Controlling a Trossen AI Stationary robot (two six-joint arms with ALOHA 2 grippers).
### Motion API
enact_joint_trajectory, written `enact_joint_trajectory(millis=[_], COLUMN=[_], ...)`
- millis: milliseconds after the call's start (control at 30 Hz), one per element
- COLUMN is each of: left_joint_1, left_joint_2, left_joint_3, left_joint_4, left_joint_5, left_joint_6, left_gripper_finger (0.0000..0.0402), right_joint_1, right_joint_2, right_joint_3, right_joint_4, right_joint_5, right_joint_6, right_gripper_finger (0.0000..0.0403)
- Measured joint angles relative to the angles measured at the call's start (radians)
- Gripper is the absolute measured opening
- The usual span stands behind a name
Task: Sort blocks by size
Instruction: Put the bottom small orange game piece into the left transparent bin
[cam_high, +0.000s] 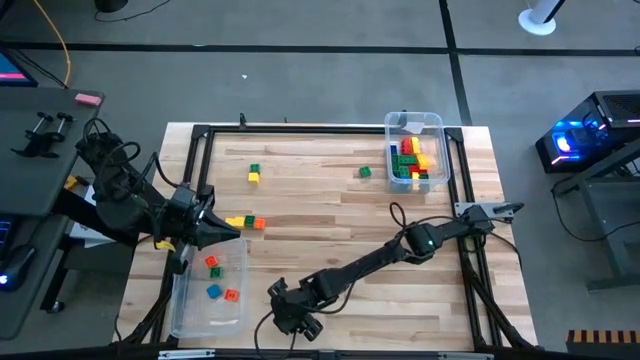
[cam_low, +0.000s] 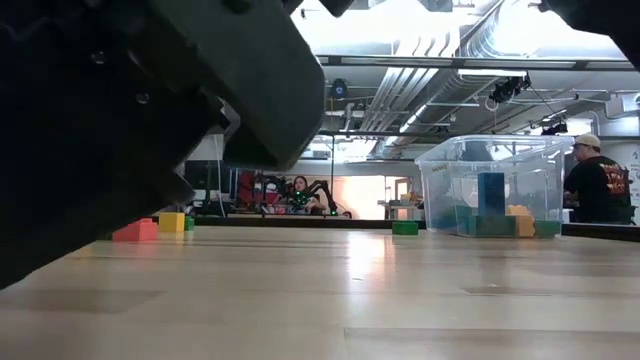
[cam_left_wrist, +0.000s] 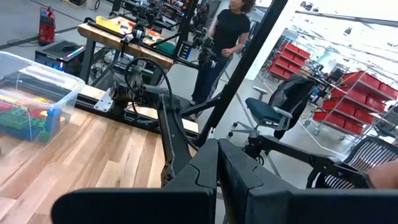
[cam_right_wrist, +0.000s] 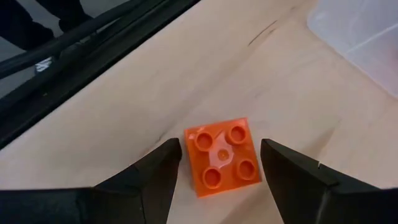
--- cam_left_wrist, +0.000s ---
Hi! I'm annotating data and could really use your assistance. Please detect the clear plastic storage bin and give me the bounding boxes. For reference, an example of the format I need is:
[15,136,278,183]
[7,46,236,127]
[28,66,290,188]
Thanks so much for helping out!
[0,51,86,146]

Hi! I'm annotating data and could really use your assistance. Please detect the large green toy block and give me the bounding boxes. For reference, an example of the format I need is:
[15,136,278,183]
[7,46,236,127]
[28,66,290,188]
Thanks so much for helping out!
[0,107,47,131]
[37,129,52,144]

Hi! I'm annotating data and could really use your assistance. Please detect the silver mounting plate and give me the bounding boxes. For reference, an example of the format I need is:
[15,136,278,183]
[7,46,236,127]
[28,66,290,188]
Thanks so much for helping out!
[93,88,115,113]

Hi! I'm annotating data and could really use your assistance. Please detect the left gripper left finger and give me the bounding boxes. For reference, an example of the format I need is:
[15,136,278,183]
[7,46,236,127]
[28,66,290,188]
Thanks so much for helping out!
[51,139,218,224]

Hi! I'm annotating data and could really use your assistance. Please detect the black metal table frame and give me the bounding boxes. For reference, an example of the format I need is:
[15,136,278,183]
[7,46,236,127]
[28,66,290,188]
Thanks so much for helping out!
[74,0,289,147]

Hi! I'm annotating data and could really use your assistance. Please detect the black jointed arm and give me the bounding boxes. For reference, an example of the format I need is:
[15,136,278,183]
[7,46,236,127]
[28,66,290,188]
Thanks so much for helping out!
[245,135,371,187]

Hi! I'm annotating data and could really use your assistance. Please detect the wooden workbench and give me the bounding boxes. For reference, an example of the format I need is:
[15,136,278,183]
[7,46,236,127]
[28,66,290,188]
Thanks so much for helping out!
[76,15,175,85]

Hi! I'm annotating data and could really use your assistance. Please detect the rack with red bins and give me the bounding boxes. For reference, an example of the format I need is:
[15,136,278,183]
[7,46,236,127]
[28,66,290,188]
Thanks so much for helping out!
[267,42,312,80]
[312,70,398,138]

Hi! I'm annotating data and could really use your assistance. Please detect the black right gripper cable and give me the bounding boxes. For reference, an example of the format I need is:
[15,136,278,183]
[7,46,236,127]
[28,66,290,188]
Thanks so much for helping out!
[124,57,174,116]

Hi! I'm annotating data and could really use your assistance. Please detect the large blue toy block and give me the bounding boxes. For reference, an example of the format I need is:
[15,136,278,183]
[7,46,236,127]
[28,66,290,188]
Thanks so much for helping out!
[45,107,62,139]
[4,124,43,141]

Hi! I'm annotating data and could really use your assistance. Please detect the person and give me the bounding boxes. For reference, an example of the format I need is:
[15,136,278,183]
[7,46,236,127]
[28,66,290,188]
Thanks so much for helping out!
[189,0,257,108]

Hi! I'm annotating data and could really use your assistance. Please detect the red equipment case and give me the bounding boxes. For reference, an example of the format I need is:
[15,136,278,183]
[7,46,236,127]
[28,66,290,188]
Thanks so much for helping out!
[37,6,57,46]

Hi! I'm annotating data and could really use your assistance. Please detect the yellow tray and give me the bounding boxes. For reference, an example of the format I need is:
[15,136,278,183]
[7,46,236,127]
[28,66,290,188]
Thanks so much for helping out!
[95,15,122,34]

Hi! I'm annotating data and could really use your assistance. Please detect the black lit PC tower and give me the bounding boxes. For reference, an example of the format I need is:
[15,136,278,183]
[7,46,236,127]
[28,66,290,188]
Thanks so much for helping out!
[34,39,86,74]

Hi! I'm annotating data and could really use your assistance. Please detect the camera on tripod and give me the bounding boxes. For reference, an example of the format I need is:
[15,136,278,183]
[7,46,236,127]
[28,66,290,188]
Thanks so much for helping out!
[197,37,218,69]

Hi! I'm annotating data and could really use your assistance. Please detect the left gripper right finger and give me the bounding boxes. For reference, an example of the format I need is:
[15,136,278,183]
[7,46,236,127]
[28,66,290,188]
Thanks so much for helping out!
[219,139,398,224]

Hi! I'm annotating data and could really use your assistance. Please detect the black mesh chair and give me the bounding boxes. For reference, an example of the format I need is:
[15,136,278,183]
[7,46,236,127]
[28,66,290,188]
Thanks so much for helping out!
[306,135,398,190]

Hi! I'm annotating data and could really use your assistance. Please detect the black office chair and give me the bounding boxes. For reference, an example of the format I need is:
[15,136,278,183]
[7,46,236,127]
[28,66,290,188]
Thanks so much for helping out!
[228,74,318,144]

